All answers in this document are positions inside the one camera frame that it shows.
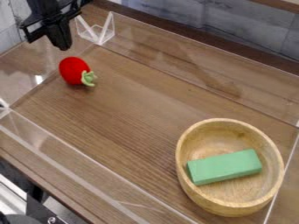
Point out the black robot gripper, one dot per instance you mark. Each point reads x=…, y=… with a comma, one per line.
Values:
x=49, y=21

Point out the green rectangular block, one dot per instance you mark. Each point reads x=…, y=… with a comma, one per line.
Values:
x=223, y=167

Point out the light wooden bowl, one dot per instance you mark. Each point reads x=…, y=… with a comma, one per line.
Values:
x=240, y=196

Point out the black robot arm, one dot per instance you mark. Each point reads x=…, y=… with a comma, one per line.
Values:
x=49, y=21

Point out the black metal stand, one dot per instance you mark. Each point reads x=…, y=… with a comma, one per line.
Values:
x=21, y=200

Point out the red knitted strawberry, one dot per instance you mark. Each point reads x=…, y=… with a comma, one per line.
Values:
x=76, y=72

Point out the clear acrylic enclosure wall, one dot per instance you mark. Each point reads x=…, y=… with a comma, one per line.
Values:
x=96, y=145

